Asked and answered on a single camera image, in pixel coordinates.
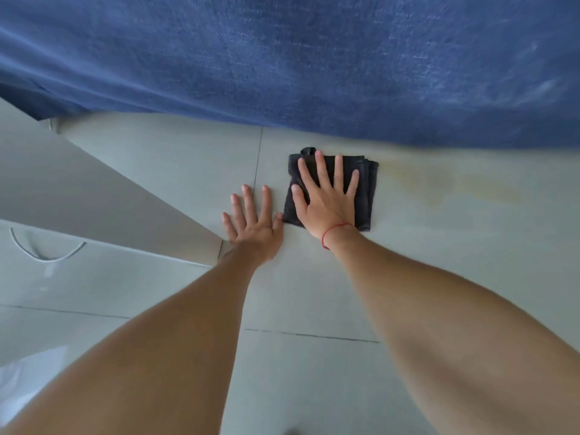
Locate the person's left hand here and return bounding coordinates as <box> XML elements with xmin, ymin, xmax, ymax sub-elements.
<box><xmin>221</xmin><ymin>185</ymin><xmax>284</xmax><ymax>266</ymax></box>

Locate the person's right hand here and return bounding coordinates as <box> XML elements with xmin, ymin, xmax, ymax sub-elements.
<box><xmin>291</xmin><ymin>150</ymin><xmax>361</xmax><ymax>250</ymax></box>

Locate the black cloth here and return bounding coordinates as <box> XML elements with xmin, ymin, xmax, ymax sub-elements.
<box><xmin>283</xmin><ymin>147</ymin><xmax>380</xmax><ymax>232</ymax></box>

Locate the person's left forearm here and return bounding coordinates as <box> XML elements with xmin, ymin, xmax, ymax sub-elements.
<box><xmin>0</xmin><ymin>246</ymin><xmax>272</xmax><ymax>435</ymax></box>

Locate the person's right forearm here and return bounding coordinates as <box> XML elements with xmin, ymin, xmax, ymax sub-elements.
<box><xmin>325</xmin><ymin>226</ymin><xmax>580</xmax><ymax>435</ymax></box>

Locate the blue fabric cover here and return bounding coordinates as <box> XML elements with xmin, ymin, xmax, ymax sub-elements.
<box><xmin>0</xmin><ymin>0</ymin><xmax>580</xmax><ymax>151</ymax></box>

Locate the grey flat panel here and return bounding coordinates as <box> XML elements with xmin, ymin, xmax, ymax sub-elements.
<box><xmin>0</xmin><ymin>98</ymin><xmax>224</xmax><ymax>269</ymax></box>

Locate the red string bracelet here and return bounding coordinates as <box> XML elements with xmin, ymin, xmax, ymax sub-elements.
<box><xmin>321</xmin><ymin>222</ymin><xmax>354</xmax><ymax>250</ymax></box>

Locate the white paper bag rope handle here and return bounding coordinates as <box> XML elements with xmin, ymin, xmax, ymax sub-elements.
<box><xmin>9</xmin><ymin>227</ymin><xmax>87</xmax><ymax>263</ymax></box>

